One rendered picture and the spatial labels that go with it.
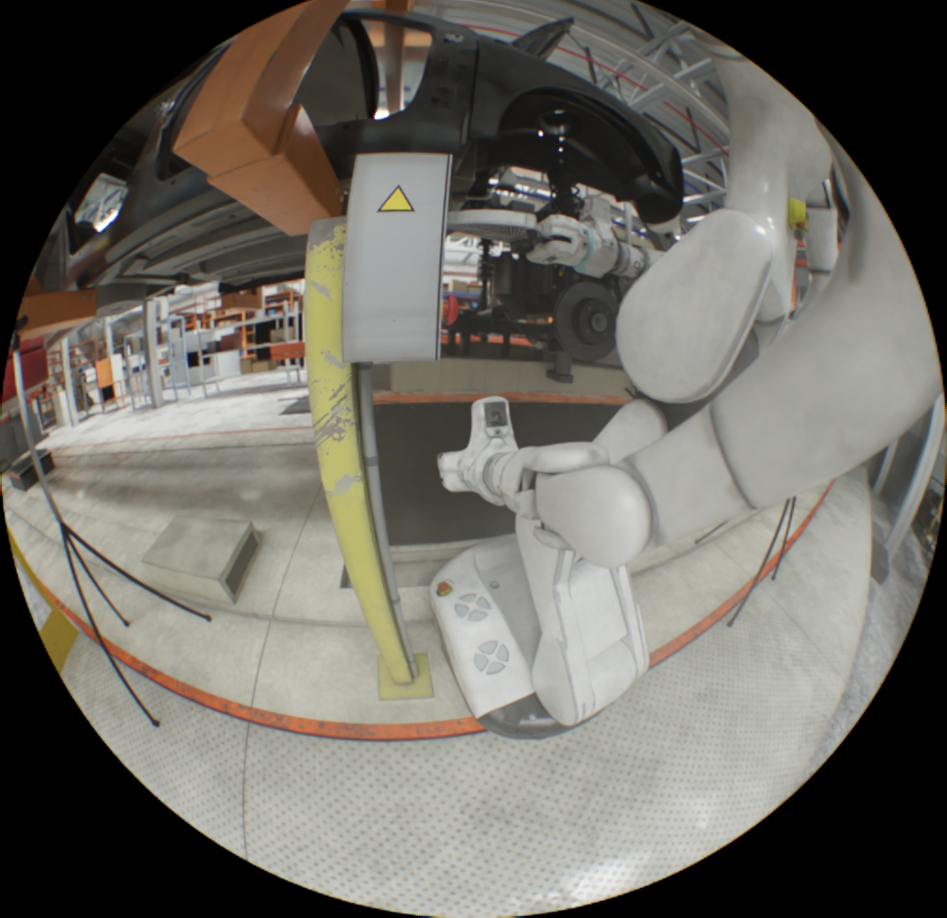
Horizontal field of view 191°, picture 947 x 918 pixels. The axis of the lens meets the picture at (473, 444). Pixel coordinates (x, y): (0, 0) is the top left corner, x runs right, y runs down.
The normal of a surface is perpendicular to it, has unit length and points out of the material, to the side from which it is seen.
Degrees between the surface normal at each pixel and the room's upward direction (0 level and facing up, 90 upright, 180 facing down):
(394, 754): 0
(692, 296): 90
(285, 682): 0
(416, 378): 90
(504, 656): 38
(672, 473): 96
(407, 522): 90
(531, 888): 0
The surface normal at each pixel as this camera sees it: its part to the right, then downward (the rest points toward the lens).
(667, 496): -0.94, 0.14
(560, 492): -0.97, -0.11
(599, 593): 0.29, -0.47
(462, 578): 0.05, -0.92
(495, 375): 0.21, 0.39
